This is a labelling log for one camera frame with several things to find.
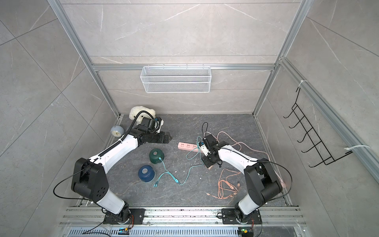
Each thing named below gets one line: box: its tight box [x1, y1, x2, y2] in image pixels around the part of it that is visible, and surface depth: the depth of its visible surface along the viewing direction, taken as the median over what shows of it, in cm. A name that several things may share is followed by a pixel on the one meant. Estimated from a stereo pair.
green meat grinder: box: [149, 148, 165, 164], surface depth 87 cm
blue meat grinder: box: [138, 164, 156, 183], surface depth 80 cm
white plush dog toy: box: [128, 106, 156, 126], surface depth 97 cm
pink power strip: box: [177, 141, 203, 154], surface depth 100 cm
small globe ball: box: [110, 124, 125, 138], surface depth 103 cm
